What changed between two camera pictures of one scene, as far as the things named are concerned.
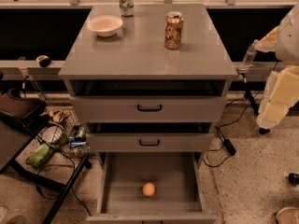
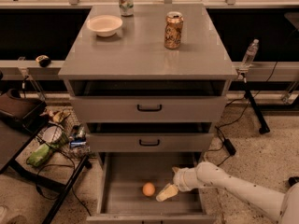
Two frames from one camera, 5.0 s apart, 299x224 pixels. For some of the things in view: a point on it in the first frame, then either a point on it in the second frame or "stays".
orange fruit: [149, 189] stays
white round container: [51, 133] stays
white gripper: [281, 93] -> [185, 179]
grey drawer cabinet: [152, 82] stays
